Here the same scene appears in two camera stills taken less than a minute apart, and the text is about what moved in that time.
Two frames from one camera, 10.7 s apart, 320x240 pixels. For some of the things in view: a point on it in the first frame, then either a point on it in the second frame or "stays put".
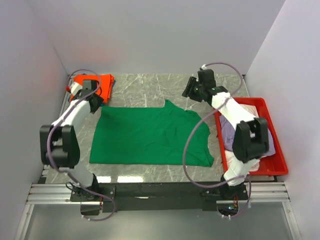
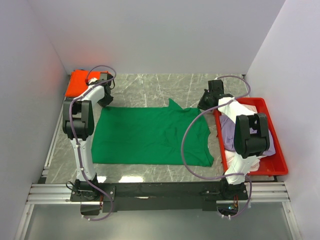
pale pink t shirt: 253,164 stays put
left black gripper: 100,101 -> 104,104
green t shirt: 151,136 stays put
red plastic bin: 274,164 stays put
